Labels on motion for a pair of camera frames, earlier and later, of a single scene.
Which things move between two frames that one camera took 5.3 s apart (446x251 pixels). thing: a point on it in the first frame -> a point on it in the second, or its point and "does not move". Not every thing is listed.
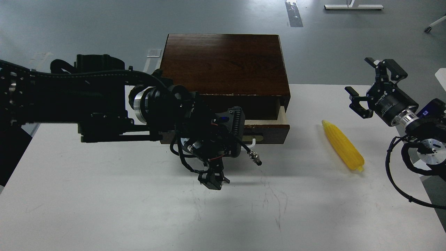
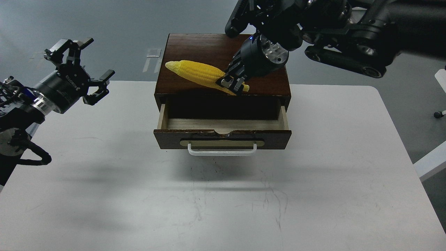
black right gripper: x=385 y=98 -> x=260 y=56
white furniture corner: x=440 y=75 does not move
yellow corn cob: x=354 y=159 -> x=201 y=74
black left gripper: x=210 y=136 -> x=65 y=87
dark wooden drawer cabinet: x=244 y=71 does not move
